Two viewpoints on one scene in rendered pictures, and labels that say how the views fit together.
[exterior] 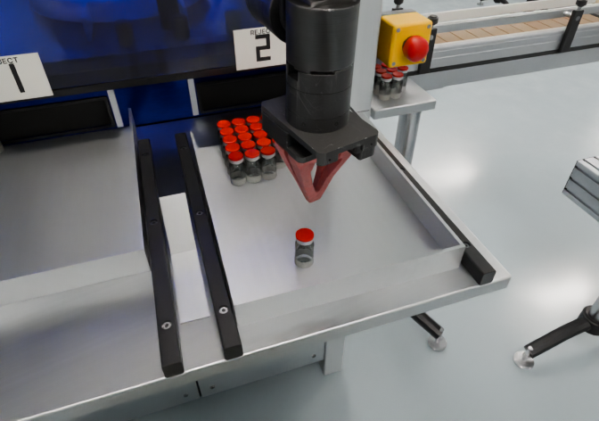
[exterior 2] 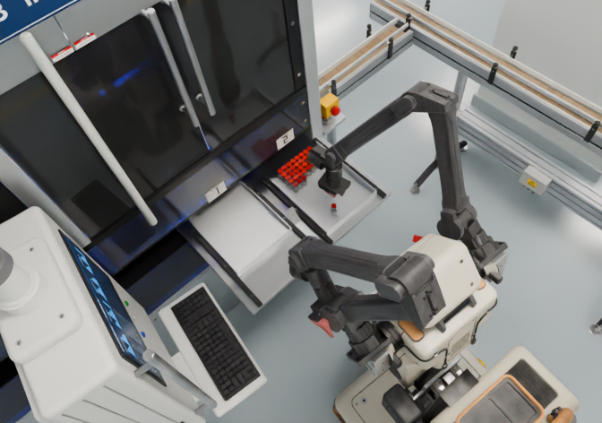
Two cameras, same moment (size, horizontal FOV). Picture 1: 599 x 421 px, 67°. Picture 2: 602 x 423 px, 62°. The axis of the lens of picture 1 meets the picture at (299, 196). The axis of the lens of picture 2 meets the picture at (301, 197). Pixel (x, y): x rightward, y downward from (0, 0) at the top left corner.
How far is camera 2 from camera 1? 1.42 m
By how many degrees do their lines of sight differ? 21
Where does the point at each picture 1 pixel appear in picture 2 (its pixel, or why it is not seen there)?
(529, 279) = (408, 142)
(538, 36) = (377, 59)
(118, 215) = (268, 219)
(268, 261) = (323, 215)
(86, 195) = (250, 217)
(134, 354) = not seen: hidden behind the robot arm
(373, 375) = not seen: hidden behind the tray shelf
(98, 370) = not seen: hidden behind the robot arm
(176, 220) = (293, 215)
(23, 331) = (274, 261)
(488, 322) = (393, 176)
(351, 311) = (353, 220)
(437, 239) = (367, 188)
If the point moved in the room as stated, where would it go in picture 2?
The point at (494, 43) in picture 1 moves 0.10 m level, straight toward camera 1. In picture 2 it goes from (359, 73) to (361, 89)
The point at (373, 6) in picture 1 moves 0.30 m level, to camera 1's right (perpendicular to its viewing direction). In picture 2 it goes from (317, 107) to (385, 80)
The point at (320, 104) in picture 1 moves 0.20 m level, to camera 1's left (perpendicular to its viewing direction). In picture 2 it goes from (338, 184) to (284, 205)
